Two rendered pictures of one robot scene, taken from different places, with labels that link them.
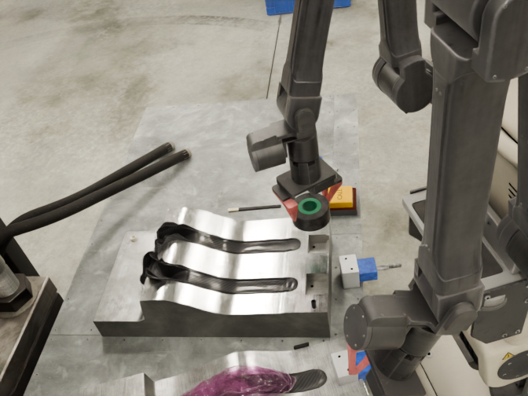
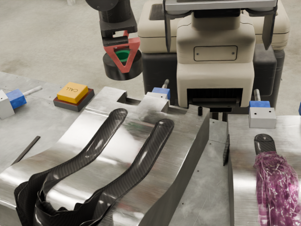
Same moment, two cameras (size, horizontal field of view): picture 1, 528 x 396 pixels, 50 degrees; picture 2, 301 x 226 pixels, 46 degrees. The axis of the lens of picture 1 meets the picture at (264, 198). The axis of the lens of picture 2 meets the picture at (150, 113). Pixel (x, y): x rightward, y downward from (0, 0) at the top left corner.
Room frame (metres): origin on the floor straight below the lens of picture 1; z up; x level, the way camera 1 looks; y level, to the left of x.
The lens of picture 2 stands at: (0.60, 0.51, 1.37)
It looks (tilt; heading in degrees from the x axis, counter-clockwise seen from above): 39 degrees down; 285
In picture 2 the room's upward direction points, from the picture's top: 6 degrees counter-clockwise
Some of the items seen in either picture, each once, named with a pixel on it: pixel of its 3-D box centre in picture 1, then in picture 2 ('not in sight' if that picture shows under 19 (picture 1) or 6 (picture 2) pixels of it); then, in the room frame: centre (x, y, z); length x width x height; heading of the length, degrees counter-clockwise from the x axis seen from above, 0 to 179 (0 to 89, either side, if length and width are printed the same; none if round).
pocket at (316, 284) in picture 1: (317, 289); (176, 114); (0.70, -0.07, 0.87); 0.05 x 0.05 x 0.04; 76
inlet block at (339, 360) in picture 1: (369, 364); (259, 108); (0.53, -0.13, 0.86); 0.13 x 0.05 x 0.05; 93
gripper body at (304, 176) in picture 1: (305, 167); (115, 6); (0.81, -0.09, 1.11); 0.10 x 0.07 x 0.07; 111
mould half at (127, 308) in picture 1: (215, 269); (98, 185); (0.82, 0.14, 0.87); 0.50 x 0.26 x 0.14; 76
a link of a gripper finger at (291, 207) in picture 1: (296, 200); (121, 48); (0.80, -0.06, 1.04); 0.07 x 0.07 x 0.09; 21
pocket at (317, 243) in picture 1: (319, 249); (132, 104); (0.81, -0.10, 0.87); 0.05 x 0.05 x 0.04; 76
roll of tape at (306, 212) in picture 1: (310, 211); (123, 63); (0.81, -0.09, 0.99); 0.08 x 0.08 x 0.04
